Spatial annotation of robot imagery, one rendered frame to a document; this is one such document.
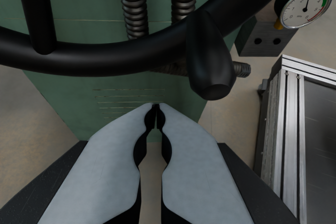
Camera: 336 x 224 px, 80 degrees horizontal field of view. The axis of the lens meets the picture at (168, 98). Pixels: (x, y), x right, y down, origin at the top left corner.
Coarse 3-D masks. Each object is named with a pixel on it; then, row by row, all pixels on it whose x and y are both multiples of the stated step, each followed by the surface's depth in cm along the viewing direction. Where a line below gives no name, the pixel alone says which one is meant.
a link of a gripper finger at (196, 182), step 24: (168, 120) 10; (192, 120) 10; (168, 144) 9; (192, 144) 9; (216, 144) 9; (168, 168) 8; (192, 168) 8; (216, 168) 8; (168, 192) 7; (192, 192) 7; (216, 192) 7; (168, 216) 6; (192, 216) 6; (216, 216) 6; (240, 216) 6
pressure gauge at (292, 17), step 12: (276, 0) 28; (288, 0) 26; (300, 0) 26; (312, 0) 26; (324, 0) 26; (276, 12) 29; (288, 12) 28; (300, 12) 28; (312, 12) 28; (276, 24) 32; (288, 24) 29; (300, 24) 30
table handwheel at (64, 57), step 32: (32, 0) 12; (224, 0) 13; (256, 0) 12; (0, 32) 14; (32, 32) 14; (160, 32) 15; (224, 32) 14; (32, 64) 15; (64, 64) 16; (96, 64) 16; (128, 64) 16; (160, 64) 16
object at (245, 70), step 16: (128, 0) 18; (144, 0) 19; (176, 0) 19; (192, 0) 19; (128, 16) 20; (144, 16) 20; (176, 16) 20; (128, 32) 21; (144, 32) 21; (176, 64) 26; (240, 64) 32
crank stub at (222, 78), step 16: (192, 16) 12; (208, 16) 12; (192, 32) 11; (208, 32) 11; (192, 48) 11; (208, 48) 10; (224, 48) 10; (192, 64) 10; (208, 64) 10; (224, 64) 10; (192, 80) 10; (208, 80) 10; (224, 80) 10; (208, 96) 10; (224, 96) 11
